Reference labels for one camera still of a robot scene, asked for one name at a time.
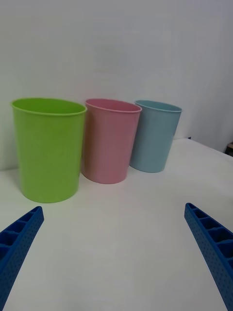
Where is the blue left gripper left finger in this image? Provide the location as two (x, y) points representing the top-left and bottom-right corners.
(0, 206), (45, 306)

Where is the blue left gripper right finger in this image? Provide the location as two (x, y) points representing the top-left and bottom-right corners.
(184, 202), (233, 311)

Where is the green plastic waste bin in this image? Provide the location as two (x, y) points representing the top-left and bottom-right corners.
(10, 97), (87, 204)

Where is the pale blue plastic waste bin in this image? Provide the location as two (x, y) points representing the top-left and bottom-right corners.
(129, 99), (183, 173)

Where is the pink plastic waste bin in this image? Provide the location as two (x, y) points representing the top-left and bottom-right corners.
(81, 98), (143, 185)

